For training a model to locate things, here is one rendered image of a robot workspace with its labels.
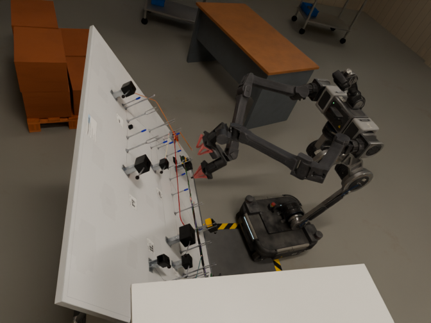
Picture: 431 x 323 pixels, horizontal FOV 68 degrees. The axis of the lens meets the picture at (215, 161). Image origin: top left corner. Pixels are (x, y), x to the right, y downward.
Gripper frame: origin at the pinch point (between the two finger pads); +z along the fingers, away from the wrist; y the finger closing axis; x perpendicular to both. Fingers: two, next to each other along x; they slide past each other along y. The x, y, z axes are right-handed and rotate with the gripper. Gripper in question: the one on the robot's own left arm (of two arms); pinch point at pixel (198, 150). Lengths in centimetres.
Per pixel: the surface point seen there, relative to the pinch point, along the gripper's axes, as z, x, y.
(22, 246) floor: 159, -24, -23
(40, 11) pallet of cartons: 91, -81, -230
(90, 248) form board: -4, -57, 76
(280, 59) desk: -43, 129, -194
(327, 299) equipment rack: -45, -28, 101
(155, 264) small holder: 7, -28, 68
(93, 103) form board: -8, -63, 22
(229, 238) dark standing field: 76, 115, -24
